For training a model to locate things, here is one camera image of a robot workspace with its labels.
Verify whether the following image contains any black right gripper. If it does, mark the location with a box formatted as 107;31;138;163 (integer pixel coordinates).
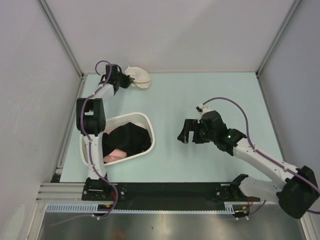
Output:
177;118;217;144

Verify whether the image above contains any beige mesh laundry bag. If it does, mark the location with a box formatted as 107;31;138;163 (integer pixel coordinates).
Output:
124;66;152;90

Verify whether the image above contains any black bra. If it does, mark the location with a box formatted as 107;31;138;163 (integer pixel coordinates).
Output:
102;122;152;157

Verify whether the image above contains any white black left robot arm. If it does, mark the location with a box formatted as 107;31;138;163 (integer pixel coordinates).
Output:
76;60;133;201

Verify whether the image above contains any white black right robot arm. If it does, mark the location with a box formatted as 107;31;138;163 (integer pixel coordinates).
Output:
177;110;320;219

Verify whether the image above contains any white plastic laundry basket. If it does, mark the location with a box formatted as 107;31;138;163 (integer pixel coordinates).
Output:
79;112;156;167

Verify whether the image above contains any pink garment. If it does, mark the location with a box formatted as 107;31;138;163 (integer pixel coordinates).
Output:
103;149;127;164

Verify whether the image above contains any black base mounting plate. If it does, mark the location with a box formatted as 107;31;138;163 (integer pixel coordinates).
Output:
81;179;260;202

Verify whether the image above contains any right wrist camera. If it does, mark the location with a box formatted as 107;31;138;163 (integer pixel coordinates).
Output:
196;103;212;116

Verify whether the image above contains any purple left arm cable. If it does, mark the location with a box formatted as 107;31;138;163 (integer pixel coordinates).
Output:
48;60;121;227

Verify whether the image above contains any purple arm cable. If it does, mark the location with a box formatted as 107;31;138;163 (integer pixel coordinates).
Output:
48;60;121;227
199;97;320;221

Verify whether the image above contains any light blue cable duct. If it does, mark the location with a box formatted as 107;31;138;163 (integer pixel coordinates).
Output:
46;203;235;215

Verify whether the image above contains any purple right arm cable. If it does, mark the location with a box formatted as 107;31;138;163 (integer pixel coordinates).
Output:
199;97;320;221

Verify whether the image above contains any aluminium frame rail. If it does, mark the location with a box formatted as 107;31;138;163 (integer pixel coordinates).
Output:
34;182;87;204

